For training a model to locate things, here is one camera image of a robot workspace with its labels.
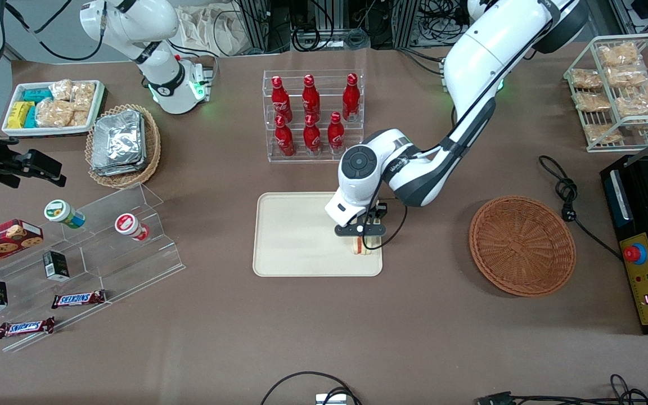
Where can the clear acrylic bottle rack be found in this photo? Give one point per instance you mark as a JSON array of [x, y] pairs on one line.
[[324, 158]]

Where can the tan oval wicker basket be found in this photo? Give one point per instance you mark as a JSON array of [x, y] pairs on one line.
[[152, 146]]

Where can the clear acrylic stepped shelf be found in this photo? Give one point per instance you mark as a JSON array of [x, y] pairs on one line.
[[127, 264]]

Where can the yellow snack packet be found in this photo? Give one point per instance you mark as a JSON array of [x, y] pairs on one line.
[[19, 115]]

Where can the white plastic bag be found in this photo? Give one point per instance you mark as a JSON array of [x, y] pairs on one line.
[[211, 31]]

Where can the snickers chocolate bar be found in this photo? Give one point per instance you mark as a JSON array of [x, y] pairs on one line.
[[78, 299], [25, 328]]

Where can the clear rice cracker bag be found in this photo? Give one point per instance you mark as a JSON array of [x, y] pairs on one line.
[[54, 113], [83, 95], [80, 118], [61, 90]]

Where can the clear bagged pastry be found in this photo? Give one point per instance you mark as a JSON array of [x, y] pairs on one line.
[[602, 133], [639, 104], [585, 79], [591, 102], [616, 55], [626, 76]]

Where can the silver foil pack stack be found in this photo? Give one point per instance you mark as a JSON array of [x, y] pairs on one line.
[[118, 143]]

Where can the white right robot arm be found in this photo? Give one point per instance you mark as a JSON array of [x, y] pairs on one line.
[[161, 67]]

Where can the green lid cup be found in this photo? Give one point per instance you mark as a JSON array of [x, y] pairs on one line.
[[62, 212]]

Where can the red cola bottle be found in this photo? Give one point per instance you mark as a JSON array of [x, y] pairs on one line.
[[312, 139], [311, 101], [284, 140], [281, 104], [351, 101], [335, 135]]

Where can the white rectangular snack tray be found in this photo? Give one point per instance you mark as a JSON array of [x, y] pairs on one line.
[[14, 130]]

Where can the red lid cup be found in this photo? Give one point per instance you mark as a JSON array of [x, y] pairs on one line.
[[130, 226]]

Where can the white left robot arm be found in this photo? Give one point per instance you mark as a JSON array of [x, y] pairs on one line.
[[470, 67]]

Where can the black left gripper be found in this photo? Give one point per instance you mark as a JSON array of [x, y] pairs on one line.
[[379, 213]]

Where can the brown round wicker basket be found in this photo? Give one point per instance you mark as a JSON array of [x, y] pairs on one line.
[[521, 244]]

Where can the teal snack packet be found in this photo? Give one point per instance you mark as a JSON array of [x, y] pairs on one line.
[[38, 95], [31, 118]]

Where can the black machine housing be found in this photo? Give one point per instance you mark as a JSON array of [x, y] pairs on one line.
[[633, 197]]

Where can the beige plastic tray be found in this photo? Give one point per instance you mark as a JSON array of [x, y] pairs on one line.
[[296, 242]]

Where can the triangular sandwich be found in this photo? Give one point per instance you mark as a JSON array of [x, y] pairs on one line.
[[369, 248]]

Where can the red emergency stop button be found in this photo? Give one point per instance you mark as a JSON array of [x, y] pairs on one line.
[[635, 254]]

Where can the small white device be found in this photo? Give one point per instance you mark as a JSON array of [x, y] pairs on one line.
[[331, 399]]

